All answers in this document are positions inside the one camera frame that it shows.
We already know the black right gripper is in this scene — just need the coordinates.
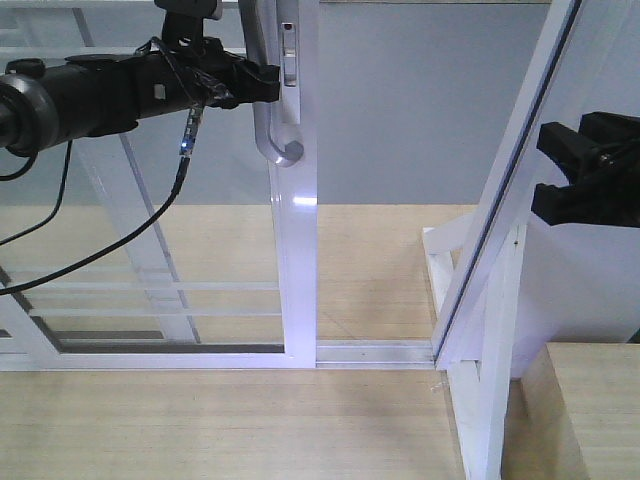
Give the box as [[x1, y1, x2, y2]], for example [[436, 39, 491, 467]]
[[531, 112, 639, 226]]

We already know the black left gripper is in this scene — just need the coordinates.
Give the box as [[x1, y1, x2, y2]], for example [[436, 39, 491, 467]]
[[130, 37, 280, 113]]

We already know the grey door handle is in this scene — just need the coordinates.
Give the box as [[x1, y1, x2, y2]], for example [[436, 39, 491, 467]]
[[238, 0, 304, 168]]

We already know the white framed transparent sliding door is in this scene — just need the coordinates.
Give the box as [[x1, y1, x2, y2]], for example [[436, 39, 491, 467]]
[[1, 1, 319, 371]]

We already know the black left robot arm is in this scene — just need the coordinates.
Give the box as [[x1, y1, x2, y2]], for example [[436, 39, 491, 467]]
[[1, 37, 280, 157]]

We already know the white back panel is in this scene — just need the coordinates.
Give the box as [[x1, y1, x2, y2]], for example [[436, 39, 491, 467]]
[[512, 1, 639, 378]]

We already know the light wooden base board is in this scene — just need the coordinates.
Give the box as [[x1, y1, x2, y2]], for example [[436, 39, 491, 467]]
[[0, 203, 476, 480]]

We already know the light wooden box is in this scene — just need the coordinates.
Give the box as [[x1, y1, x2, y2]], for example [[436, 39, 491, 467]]
[[502, 343, 639, 479]]

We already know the fixed white framed glass panel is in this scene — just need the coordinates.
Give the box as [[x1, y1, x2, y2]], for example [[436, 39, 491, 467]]
[[12, 7, 199, 344]]

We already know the aluminium floor track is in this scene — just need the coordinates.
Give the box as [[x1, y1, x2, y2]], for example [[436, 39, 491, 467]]
[[316, 340, 435, 370]]

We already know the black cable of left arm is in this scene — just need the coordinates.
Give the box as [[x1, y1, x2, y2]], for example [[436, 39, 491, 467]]
[[0, 34, 231, 296]]

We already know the white door jamb frame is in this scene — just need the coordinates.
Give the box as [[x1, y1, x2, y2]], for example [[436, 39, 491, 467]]
[[431, 1, 587, 370]]

